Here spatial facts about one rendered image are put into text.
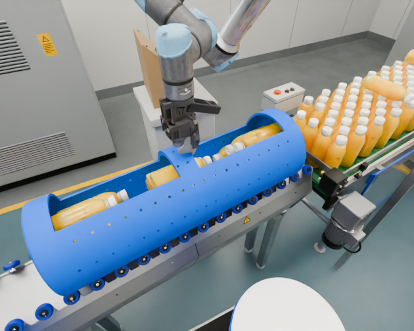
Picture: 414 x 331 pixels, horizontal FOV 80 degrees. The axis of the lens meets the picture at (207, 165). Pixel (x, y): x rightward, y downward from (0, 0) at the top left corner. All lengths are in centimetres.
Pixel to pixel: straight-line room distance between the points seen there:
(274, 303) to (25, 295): 75
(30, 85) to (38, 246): 170
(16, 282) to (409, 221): 252
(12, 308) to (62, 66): 164
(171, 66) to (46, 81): 175
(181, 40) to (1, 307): 92
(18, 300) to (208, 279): 116
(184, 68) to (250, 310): 61
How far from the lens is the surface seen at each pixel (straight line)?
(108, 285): 93
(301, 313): 77
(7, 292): 108
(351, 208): 123
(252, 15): 98
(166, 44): 57
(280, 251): 200
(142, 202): 70
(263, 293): 76
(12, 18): 215
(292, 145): 91
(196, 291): 184
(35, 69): 224
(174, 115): 65
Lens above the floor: 175
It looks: 45 degrees down
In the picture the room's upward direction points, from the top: 2 degrees counter-clockwise
